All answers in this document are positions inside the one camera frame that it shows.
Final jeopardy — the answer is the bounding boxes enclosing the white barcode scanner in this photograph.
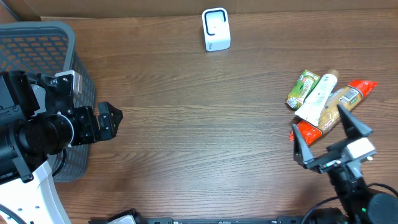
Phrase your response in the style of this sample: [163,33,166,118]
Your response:
[201,7,231,52]

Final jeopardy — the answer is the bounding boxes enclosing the orange spaghetti packet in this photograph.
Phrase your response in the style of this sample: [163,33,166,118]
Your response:
[289,79,379,147]

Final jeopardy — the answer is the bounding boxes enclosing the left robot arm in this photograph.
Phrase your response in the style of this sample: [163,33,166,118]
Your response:
[1,70,123,223]

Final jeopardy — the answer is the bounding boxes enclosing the green snack packet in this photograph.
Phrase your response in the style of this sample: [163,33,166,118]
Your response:
[285,70,321,110]

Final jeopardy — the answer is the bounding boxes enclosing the white tube with gold cap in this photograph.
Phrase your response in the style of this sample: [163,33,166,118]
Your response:
[295,70,340,126]

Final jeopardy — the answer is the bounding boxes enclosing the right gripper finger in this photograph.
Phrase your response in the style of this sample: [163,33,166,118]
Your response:
[337,104,373,139]
[292,124,314,167]

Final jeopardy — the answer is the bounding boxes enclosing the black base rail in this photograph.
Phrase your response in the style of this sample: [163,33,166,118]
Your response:
[88,208,303,224]

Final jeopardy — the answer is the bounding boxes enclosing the grey plastic shopping basket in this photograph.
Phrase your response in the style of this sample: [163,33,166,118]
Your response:
[0,21,97,183]

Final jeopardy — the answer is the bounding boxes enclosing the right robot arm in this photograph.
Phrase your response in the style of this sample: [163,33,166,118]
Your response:
[292,105,397,223]

